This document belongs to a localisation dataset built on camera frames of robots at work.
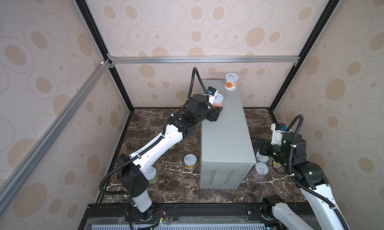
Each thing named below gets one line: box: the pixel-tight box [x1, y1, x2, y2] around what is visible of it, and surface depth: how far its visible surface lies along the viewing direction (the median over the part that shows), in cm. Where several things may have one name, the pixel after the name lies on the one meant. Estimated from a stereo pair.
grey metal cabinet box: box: [199, 79, 257, 189], surface depth 65 cm
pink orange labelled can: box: [212, 93, 225, 108], surface depth 70 cm
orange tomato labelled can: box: [224, 73, 240, 91], surface depth 82 cm
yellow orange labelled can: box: [183, 153, 198, 171], surface depth 88 cm
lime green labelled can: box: [144, 166, 159, 184], surface depth 83 cm
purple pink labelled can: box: [252, 162, 270, 179], surface depth 85 cm
